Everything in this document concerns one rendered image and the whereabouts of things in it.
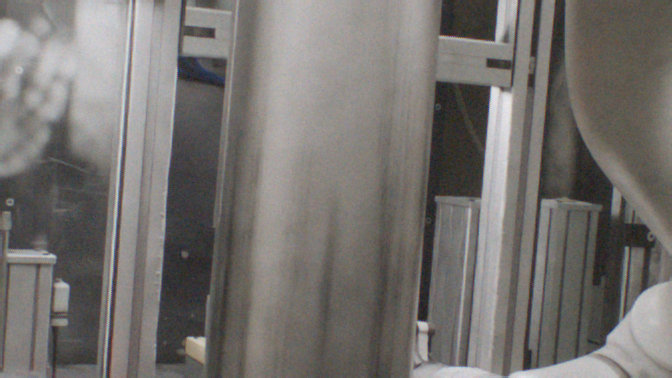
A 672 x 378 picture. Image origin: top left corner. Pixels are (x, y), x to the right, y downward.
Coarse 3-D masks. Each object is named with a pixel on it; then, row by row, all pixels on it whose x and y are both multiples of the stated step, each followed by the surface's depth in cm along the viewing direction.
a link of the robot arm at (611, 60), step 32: (576, 0) 73; (608, 0) 71; (640, 0) 70; (576, 32) 74; (608, 32) 72; (640, 32) 71; (576, 64) 75; (608, 64) 74; (640, 64) 73; (576, 96) 77; (608, 96) 75; (640, 96) 75; (608, 128) 77; (640, 128) 77; (608, 160) 80; (640, 160) 80; (640, 192) 83; (640, 320) 101; (608, 352) 102; (640, 352) 100
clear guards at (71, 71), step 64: (0, 0) 115; (64, 0) 117; (128, 0) 120; (192, 0) 122; (448, 0) 134; (512, 0) 137; (0, 64) 115; (64, 64) 118; (128, 64) 120; (448, 64) 135; (512, 64) 138; (0, 128) 116; (64, 128) 118; (576, 128) 142; (0, 192) 116; (64, 192) 119; (576, 192) 143; (0, 256) 117; (64, 256) 119; (576, 256) 144; (0, 320) 117; (64, 320) 120; (576, 320) 144
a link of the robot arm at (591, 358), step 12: (576, 360) 103; (588, 360) 102; (600, 360) 101; (516, 372) 102; (528, 372) 101; (540, 372) 101; (552, 372) 100; (564, 372) 100; (576, 372) 100; (588, 372) 100; (600, 372) 100; (612, 372) 100; (624, 372) 100
